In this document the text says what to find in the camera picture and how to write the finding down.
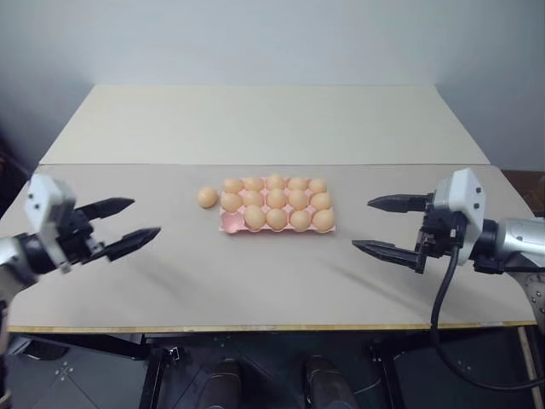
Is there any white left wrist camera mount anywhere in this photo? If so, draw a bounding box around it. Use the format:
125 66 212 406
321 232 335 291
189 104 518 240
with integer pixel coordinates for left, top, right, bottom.
23 172 78 274

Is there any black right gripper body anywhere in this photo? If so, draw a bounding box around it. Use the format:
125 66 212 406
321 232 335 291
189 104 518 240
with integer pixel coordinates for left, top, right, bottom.
415 203 470 274

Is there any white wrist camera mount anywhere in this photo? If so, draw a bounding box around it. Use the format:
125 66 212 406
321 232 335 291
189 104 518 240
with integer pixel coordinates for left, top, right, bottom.
23 172 78 274
431 167 488 249

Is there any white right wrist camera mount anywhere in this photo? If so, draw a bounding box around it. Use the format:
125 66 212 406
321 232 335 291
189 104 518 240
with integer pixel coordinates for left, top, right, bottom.
431 167 488 249

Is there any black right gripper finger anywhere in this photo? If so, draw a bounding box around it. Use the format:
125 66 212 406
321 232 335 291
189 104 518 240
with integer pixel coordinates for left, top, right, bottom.
366 193 433 215
351 239 427 274

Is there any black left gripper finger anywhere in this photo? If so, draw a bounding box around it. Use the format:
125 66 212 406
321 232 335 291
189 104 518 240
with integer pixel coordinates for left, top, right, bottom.
74 197 137 221
103 227 163 262

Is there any wooden strip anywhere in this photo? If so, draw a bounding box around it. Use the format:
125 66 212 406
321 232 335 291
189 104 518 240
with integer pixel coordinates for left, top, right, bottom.
516 326 541 409

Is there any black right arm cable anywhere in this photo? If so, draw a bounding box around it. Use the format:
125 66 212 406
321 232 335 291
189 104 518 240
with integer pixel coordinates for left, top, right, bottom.
429 245 545 391

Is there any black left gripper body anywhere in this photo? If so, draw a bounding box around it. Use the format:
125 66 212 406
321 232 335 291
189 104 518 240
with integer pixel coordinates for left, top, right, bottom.
54 206 108 268

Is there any black metal table frame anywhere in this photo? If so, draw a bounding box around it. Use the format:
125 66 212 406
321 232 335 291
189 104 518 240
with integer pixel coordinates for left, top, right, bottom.
8 328 531 409

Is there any pink egg carton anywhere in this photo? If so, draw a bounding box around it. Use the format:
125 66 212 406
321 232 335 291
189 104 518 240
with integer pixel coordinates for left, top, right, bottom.
218 175 340 236

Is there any dark rounded shape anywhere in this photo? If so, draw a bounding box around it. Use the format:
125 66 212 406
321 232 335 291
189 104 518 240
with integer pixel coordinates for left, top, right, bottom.
301 354 349 409
203 357 244 409

